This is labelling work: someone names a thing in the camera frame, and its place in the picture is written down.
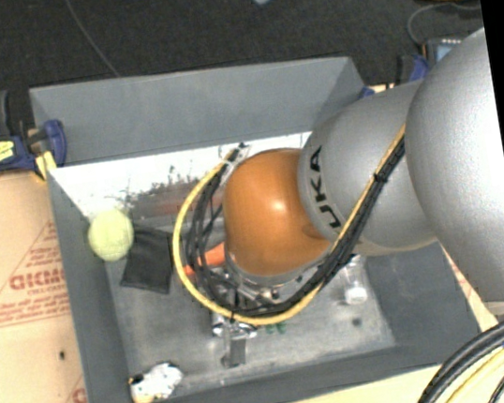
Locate brown cardboard board red print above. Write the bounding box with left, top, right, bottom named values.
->
left=0, top=162, right=88, bottom=403

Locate white black-spotted toy animal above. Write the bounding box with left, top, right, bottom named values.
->
left=126, top=359, right=188, bottom=403

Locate grey metal bin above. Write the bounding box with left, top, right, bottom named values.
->
left=28, top=23, right=492, bottom=403

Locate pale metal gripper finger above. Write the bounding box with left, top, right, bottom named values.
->
left=227, top=319, right=262, bottom=368
left=209, top=311, right=236, bottom=371

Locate black cloth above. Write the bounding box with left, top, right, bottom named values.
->
left=111, top=224, right=183, bottom=303

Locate yellow-green tennis ball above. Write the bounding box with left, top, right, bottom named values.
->
left=83, top=205, right=140, bottom=266

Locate orange long object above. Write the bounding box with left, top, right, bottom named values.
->
left=180, top=242, right=231, bottom=278

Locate clear plastic bottle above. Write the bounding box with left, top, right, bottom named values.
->
left=336, top=254, right=373, bottom=308

